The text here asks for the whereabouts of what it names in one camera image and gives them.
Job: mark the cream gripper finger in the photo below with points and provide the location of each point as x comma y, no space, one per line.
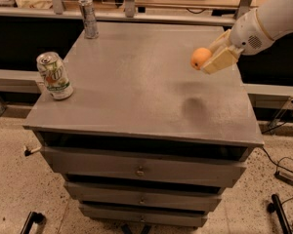
221,59
221,42

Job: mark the orange fruit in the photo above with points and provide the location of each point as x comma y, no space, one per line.
199,57

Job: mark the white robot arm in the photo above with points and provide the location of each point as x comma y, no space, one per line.
252,33

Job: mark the silver redbull can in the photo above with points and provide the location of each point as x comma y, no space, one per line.
89,19

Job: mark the white green 7up can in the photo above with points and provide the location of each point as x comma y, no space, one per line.
53,72

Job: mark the grey drawer cabinet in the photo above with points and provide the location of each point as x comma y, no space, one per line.
134,91

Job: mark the black power adapter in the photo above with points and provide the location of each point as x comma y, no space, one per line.
284,177

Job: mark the black leg right floor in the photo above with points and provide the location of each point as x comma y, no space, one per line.
275,206

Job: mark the black leg floor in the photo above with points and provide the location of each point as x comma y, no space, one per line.
275,206
32,218

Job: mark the top grey drawer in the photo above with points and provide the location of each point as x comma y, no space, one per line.
143,166

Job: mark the grey drawer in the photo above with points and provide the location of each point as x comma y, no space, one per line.
143,215
143,166
104,193

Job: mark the bottom grey drawer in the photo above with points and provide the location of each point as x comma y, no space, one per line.
143,215

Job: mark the middle grey drawer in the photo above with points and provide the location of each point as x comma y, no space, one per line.
104,193

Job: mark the black leg left floor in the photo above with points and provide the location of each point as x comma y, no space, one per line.
32,218

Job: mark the grey metal rail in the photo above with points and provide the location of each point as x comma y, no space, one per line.
119,17

